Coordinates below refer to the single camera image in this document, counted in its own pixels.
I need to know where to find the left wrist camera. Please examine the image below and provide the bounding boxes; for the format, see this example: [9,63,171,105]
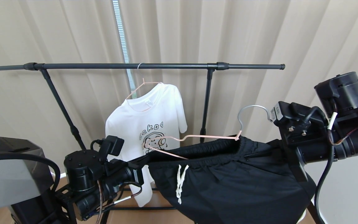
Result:
[98,135,125,162]

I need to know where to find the pink clothes hanger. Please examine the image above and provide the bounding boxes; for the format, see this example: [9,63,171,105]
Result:
[126,63,161,112]
[143,105,275,161]

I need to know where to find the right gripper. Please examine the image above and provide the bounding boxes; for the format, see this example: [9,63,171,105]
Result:
[278,114,358,182]

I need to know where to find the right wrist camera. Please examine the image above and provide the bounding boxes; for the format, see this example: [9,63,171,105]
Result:
[270,101,328,147]

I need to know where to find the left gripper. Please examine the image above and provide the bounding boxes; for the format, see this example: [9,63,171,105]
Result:
[73,159,145,221]

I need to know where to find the black cable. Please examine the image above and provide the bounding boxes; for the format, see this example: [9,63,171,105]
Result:
[0,152,61,193]
[314,106,335,224]

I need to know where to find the beige curtain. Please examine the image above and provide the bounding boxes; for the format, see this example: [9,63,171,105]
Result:
[0,0,358,175]

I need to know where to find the black clothes rack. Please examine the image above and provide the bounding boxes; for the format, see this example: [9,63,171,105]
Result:
[0,62,286,224]

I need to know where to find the white printed t-shirt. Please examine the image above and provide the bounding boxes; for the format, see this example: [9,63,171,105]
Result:
[105,82,188,207]

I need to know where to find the black garment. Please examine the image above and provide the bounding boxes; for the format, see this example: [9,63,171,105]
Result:
[129,135,318,224]

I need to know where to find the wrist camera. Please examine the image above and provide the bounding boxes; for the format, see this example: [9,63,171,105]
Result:
[98,135,125,162]
[270,101,328,147]

